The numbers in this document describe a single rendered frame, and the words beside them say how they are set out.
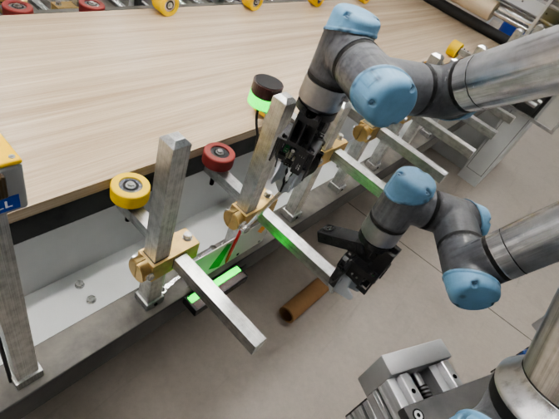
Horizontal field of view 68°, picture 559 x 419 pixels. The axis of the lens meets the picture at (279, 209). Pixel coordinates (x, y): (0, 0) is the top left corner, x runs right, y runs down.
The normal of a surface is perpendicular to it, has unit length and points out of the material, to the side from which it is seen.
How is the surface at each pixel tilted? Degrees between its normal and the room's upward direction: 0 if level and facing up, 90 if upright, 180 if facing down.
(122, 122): 0
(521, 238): 67
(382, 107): 90
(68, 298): 0
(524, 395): 56
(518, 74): 106
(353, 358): 0
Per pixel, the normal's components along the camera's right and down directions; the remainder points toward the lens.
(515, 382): -0.58, -0.79
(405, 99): 0.32, 0.72
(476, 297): -0.13, 0.66
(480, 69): -0.90, -0.05
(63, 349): 0.30, -0.69
